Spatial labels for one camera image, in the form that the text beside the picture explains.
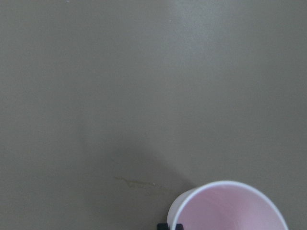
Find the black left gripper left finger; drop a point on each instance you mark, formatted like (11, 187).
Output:
(162, 226)

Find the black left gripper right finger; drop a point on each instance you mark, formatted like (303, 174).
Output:
(179, 227)

